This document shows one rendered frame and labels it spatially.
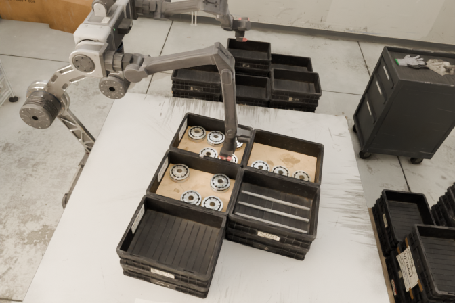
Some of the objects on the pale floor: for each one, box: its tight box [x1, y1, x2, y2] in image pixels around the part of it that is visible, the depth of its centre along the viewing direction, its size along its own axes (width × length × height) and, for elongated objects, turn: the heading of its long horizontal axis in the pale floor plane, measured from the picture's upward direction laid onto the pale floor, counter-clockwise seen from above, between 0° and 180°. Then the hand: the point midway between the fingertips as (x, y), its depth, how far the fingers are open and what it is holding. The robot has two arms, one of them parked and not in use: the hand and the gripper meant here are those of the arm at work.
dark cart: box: [353, 46, 455, 164], centre depth 304 cm, size 60×45×90 cm
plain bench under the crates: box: [22, 92, 390, 303], centre depth 222 cm, size 160×160×70 cm
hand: (227, 158), depth 195 cm, fingers open, 6 cm apart
